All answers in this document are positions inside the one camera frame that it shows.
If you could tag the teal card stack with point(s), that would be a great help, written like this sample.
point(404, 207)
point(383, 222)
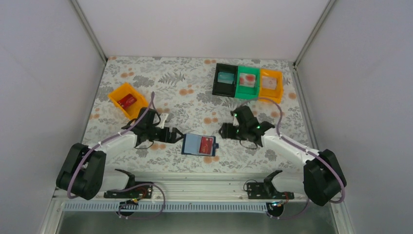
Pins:
point(225, 77)

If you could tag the blue leather card holder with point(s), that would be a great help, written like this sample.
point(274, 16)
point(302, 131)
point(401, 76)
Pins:
point(191, 145)

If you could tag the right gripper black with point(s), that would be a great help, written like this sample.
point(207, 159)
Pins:
point(230, 130)

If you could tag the floral table mat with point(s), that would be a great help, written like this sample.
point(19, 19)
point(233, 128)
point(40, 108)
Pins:
point(183, 90)

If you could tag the orange bin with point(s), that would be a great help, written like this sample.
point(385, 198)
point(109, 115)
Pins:
point(274, 95)
point(134, 110)

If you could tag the white red card stack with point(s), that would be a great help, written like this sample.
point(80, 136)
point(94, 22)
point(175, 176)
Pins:
point(247, 80)

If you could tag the black bin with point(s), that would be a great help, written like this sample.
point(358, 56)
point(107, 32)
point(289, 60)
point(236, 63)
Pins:
point(222, 89)

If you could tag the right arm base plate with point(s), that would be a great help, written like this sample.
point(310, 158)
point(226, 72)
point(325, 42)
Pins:
point(260, 191)

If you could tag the orange bin right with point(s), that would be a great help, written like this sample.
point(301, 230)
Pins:
point(274, 95)

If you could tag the green bin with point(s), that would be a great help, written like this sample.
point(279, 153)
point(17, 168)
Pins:
point(246, 92)

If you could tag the aluminium mounting rail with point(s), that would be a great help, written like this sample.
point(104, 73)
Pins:
point(213, 187)

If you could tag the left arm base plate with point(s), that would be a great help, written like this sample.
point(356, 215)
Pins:
point(143, 191)

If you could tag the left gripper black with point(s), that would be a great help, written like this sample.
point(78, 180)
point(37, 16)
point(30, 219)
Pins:
point(169, 134)

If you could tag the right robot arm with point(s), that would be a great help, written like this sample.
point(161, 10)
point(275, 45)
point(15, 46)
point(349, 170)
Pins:
point(321, 178)

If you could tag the pale card stack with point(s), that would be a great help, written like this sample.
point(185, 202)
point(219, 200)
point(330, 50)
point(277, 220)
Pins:
point(269, 83)

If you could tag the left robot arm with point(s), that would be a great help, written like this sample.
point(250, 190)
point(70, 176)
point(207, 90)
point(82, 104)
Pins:
point(83, 173)

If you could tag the orange bin left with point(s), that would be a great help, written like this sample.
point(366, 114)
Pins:
point(134, 110)

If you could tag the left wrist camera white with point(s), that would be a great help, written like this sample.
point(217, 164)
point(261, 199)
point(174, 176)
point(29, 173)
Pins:
point(163, 118)

